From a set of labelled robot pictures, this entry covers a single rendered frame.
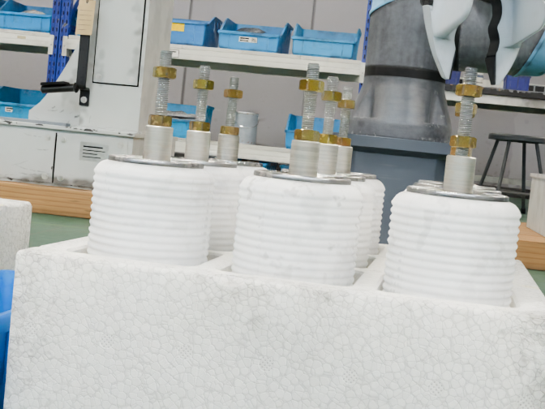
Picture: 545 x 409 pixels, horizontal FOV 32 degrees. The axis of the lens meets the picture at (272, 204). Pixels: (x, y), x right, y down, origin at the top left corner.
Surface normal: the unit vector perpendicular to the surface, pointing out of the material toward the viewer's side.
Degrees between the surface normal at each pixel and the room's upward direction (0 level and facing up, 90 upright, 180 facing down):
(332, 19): 90
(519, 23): 95
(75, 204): 90
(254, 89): 90
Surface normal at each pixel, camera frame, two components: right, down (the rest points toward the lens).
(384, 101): -0.47, -0.30
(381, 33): -0.73, -0.03
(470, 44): -0.27, 0.45
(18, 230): 0.98, 0.11
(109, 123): -0.13, 0.05
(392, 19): -0.52, 0.00
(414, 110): 0.15, -0.22
